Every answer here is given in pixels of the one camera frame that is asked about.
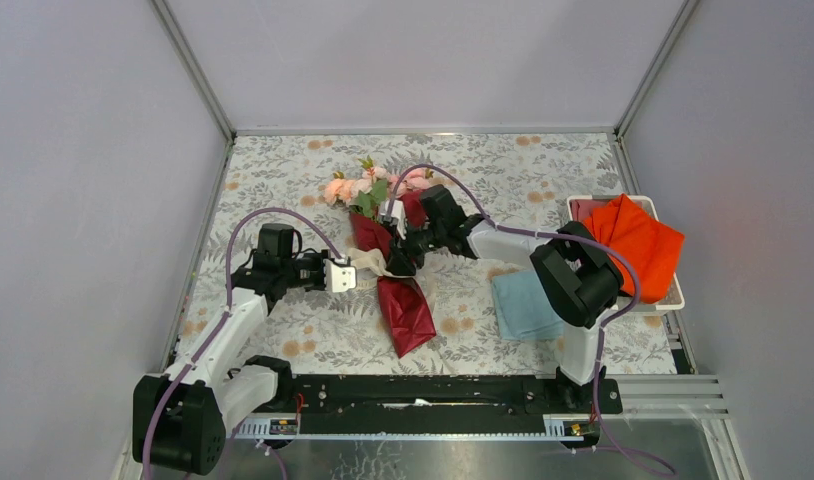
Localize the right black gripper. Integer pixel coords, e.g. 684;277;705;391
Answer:
384;220;445;279

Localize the cream ribbon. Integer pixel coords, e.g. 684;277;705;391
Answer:
347;248;438;312

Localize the pink fake flower bunch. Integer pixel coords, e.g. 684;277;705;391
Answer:
321;156;433;219

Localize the dark red wrapping paper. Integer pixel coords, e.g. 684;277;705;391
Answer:
349;207;437;358

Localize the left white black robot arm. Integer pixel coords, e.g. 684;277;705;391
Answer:
132;223;356;479

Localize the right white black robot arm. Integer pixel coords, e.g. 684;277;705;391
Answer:
378;186;625;413

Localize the floral patterned table mat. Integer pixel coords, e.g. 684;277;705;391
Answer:
173;134;679;377

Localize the light blue folded cloth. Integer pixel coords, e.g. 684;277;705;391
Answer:
491;270;564;341

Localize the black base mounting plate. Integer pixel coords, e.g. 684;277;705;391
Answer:
251;374;623;437

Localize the orange cloth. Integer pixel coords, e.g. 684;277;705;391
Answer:
581;194;685;304

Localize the white plastic basket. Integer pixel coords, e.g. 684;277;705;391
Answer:
567;194;685;310

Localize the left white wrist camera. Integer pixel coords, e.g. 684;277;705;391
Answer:
323;257;357;294

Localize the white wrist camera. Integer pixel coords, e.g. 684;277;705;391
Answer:
378;199;407;239
323;257;357;294

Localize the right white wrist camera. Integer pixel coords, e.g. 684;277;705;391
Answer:
378;199;407;239

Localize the aluminium front rail frame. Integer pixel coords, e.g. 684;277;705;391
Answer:
136;372;730;442

